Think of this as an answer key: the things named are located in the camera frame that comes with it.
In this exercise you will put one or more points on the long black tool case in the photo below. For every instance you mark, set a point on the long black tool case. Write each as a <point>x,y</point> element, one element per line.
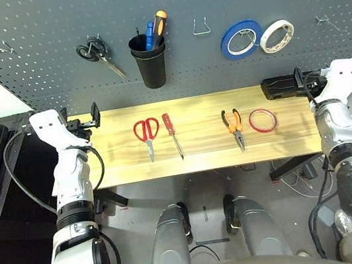
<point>278,89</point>

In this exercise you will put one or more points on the blue tape roll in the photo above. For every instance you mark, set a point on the blue tape roll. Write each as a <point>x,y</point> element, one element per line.
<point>223,45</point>

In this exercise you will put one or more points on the grey metal pegboard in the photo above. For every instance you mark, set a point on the grey metal pegboard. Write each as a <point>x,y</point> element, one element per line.
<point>45,25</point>

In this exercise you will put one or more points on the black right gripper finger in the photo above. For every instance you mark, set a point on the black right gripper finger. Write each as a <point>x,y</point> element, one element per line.
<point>299,82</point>

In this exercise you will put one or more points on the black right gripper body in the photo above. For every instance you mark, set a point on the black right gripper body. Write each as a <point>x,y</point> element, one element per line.
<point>310,84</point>

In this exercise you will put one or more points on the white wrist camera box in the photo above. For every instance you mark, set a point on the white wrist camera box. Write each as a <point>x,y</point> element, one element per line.
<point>47,125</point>
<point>344,75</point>

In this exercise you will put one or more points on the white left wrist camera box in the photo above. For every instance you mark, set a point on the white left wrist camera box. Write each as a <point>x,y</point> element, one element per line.
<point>47,125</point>

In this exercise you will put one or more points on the silver single peg hook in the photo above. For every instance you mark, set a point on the silver single peg hook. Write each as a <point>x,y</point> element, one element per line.
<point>249,37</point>
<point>324,19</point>

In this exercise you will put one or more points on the silver robot leg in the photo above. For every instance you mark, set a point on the silver robot leg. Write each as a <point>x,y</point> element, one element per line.
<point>168,240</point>
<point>258,226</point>

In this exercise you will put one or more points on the black equipment cart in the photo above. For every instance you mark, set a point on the black equipment cart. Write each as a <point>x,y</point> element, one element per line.
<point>17,230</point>

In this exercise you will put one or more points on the silver robot left leg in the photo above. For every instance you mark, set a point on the silver robot left leg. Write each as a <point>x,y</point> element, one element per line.
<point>168,240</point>

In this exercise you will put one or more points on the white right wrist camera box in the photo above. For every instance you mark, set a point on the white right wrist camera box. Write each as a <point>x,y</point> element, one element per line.
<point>344,75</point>

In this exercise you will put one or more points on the orange black needle-nose pliers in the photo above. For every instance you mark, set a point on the orange black needle-nose pliers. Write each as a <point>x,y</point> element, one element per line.
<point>238,135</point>

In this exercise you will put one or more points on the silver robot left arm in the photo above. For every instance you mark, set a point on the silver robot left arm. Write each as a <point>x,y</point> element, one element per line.
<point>69,179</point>

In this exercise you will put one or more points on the white tape roll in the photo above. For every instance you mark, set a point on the white tape roll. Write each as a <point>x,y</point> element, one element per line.
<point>279,23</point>

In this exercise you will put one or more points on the red tape roll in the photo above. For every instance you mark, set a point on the red tape roll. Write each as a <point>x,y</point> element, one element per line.
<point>250,122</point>

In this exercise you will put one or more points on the white sneaker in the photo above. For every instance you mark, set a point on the white sneaker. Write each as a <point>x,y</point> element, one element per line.
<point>344,222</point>
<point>303,254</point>

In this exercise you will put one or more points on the short black floor tape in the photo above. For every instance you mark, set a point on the short black floor tape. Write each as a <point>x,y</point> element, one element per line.
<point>206,214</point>

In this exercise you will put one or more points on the long black floor tape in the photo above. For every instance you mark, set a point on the long black floor tape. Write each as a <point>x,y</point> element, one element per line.
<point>213,241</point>

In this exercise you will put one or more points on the silver robot right leg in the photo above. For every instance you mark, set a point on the silver robot right leg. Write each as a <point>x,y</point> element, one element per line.
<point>258,226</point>

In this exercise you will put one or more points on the black power adapter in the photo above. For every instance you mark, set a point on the black power adapter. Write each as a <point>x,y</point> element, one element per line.
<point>309,171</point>

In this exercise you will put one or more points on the black plastic cup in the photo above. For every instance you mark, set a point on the black plastic cup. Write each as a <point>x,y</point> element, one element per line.
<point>153,72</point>
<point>137,46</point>

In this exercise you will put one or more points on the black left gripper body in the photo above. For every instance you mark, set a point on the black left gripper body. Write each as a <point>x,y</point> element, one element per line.
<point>79,125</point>

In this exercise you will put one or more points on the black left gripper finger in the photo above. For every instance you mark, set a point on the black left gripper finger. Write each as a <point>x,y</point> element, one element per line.
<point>95,114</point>
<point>65,117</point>

